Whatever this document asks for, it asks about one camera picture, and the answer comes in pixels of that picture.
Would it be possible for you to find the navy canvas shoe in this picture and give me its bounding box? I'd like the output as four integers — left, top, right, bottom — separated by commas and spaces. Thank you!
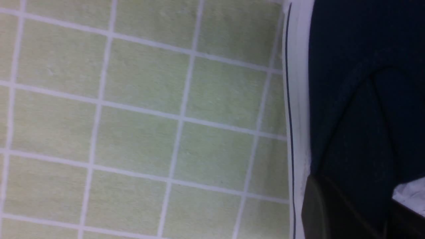
282, 0, 425, 239

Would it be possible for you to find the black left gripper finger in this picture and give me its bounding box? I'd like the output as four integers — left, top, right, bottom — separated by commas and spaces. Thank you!
301, 175, 425, 239

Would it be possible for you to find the green checked tablecloth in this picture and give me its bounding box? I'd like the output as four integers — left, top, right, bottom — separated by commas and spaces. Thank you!
1, 0, 290, 239

